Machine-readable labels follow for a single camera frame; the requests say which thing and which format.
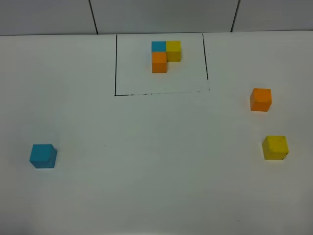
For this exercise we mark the orange template block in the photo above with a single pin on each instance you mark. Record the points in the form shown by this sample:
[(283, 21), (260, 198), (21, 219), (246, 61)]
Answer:
[(159, 62)]

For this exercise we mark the blue template block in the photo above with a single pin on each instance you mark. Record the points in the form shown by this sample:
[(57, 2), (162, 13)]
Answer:
[(158, 46)]

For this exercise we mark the yellow template block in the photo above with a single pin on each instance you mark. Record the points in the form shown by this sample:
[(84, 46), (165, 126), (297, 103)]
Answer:
[(173, 51)]

